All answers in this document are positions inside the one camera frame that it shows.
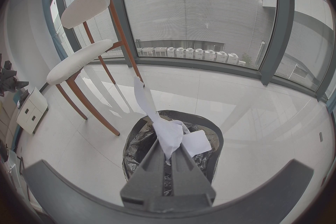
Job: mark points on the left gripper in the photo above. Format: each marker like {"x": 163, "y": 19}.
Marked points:
{"x": 7, "y": 81}

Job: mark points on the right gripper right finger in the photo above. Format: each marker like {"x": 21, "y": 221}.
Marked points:
{"x": 191, "y": 186}

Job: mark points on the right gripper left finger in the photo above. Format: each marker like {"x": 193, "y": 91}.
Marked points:
{"x": 141, "y": 186}

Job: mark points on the black plastic bag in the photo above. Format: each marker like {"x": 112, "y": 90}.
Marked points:
{"x": 136, "y": 144}

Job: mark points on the small black device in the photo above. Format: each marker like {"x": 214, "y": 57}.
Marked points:
{"x": 23, "y": 98}

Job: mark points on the small white cabinet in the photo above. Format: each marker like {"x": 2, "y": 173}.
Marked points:
{"x": 31, "y": 112}

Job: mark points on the blue-green curtain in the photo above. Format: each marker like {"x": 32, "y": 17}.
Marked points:
{"x": 49, "y": 20}

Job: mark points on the white chair with wooden legs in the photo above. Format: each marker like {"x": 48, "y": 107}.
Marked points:
{"x": 86, "y": 2}

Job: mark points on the window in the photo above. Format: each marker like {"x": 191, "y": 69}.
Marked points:
{"x": 286, "y": 20}

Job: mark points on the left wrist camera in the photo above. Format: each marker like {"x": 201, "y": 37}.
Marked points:
{"x": 6, "y": 64}

